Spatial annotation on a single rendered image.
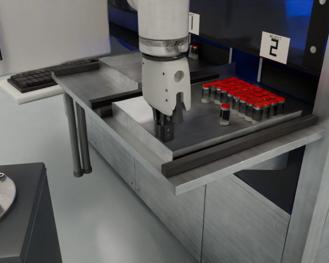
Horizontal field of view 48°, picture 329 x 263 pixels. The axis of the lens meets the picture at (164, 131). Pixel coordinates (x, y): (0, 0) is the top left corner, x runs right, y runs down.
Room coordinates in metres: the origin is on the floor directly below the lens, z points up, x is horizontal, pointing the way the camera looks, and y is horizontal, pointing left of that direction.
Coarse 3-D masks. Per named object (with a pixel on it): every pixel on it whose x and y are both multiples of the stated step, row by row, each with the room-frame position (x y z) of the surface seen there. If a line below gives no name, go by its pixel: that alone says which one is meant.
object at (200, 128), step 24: (192, 96) 0.90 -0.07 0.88; (120, 120) 0.75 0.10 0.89; (144, 120) 0.76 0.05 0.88; (192, 120) 0.76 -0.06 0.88; (216, 120) 0.76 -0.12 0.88; (240, 120) 0.76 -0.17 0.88; (288, 120) 0.72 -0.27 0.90; (168, 144) 0.65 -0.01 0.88; (192, 144) 0.59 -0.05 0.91; (216, 144) 0.61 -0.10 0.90
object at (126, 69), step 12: (108, 60) 1.14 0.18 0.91; (120, 60) 1.16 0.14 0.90; (132, 60) 1.19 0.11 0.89; (192, 60) 1.22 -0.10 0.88; (204, 60) 1.22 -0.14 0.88; (108, 72) 1.07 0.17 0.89; (120, 72) 1.00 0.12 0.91; (132, 72) 1.09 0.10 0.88; (192, 72) 1.00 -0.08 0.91; (204, 72) 1.03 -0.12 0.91; (216, 72) 1.05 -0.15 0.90; (228, 72) 1.08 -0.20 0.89; (132, 84) 0.94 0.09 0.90
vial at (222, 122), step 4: (224, 108) 0.73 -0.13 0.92; (228, 108) 0.73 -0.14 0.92; (220, 112) 0.73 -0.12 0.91; (224, 112) 0.73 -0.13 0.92; (228, 112) 0.73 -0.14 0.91; (220, 116) 0.73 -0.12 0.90; (224, 116) 0.73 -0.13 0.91; (228, 116) 0.73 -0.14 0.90; (220, 120) 0.73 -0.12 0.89; (224, 120) 0.73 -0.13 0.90; (228, 120) 0.73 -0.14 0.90; (220, 124) 0.73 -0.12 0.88; (224, 124) 0.73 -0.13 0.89; (228, 124) 0.73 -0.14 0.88
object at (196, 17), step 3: (189, 12) 1.16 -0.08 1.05; (189, 15) 1.16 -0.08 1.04; (192, 15) 1.15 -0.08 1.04; (195, 15) 1.14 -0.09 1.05; (198, 15) 1.12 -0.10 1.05; (189, 18) 1.16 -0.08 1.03; (195, 18) 1.14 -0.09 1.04; (198, 18) 1.12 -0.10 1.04; (189, 21) 1.16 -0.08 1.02; (195, 21) 1.14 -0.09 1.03; (198, 21) 1.12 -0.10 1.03; (189, 24) 1.16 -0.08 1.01; (195, 24) 1.13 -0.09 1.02; (198, 24) 1.12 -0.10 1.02; (189, 27) 1.16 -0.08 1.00; (195, 27) 1.13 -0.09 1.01; (198, 27) 1.12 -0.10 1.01; (189, 30) 1.16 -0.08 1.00; (192, 30) 1.15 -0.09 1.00; (195, 30) 1.13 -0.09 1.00; (198, 30) 1.12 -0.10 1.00; (195, 33) 1.13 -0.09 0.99; (198, 33) 1.12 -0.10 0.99
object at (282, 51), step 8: (264, 32) 0.90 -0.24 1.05; (264, 40) 0.90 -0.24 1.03; (280, 40) 0.85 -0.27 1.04; (288, 40) 0.84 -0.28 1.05; (264, 48) 0.89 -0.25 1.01; (280, 48) 0.85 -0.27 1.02; (288, 48) 0.83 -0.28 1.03; (264, 56) 0.89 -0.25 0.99; (272, 56) 0.87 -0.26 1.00; (280, 56) 0.85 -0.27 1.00
